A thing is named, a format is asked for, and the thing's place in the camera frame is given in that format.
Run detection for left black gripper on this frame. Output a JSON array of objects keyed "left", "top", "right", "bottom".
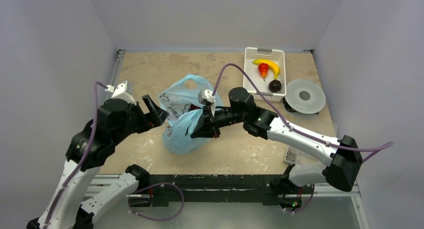
[{"left": 113, "top": 93, "right": 169, "bottom": 144}]

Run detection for blue printed plastic bag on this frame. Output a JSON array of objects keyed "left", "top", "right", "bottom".
[{"left": 157, "top": 74, "right": 214, "bottom": 155}]

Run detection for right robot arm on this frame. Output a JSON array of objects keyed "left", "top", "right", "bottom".
[{"left": 189, "top": 87, "right": 363, "bottom": 193}]

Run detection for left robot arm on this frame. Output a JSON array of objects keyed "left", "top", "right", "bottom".
[{"left": 26, "top": 95, "right": 168, "bottom": 229}]

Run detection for dark purple fake plum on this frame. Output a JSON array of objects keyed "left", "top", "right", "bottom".
[{"left": 268, "top": 79, "right": 282, "bottom": 93}]

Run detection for yellow fake banana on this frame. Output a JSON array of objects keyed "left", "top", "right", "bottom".
[{"left": 252, "top": 58, "right": 280, "bottom": 80}]

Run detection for red fake pear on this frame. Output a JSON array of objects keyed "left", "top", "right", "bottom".
[{"left": 258, "top": 63, "right": 269, "bottom": 81}]

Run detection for clear plastic bag of parts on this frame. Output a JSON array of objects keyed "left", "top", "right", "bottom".
[{"left": 310, "top": 116, "right": 337, "bottom": 137}]

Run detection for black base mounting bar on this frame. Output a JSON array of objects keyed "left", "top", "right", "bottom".
[{"left": 117, "top": 174, "right": 314, "bottom": 208}]

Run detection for barcode label card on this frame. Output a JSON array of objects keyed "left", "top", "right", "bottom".
[{"left": 283, "top": 146, "right": 299, "bottom": 164}]

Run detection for white plastic basket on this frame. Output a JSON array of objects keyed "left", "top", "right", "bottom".
[{"left": 243, "top": 47, "right": 287, "bottom": 102}]

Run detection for round white scale disc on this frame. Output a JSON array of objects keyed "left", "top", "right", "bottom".
[{"left": 284, "top": 79, "right": 326, "bottom": 115}]

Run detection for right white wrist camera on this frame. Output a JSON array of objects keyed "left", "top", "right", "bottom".
[{"left": 198, "top": 89, "right": 216, "bottom": 116}]

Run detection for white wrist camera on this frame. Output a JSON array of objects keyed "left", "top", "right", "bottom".
[
  {"left": 104, "top": 80, "right": 137, "bottom": 105},
  {"left": 198, "top": 89, "right": 216, "bottom": 116}
]

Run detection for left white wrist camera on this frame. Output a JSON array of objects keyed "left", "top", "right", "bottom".
[{"left": 104, "top": 80, "right": 137, "bottom": 105}]

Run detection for aluminium frame rail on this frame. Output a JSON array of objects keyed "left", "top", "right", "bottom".
[{"left": 59, "top": 49, "right": 127, "bottom": 229}]

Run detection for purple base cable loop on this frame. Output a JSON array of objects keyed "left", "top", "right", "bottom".
[{"left": 128, "top": 182, "right": 185, "bottom": 222}]

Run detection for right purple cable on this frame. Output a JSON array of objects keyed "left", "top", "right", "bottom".
[{"left": 211, "top": 63, "right": 395, "bottom": 164}]

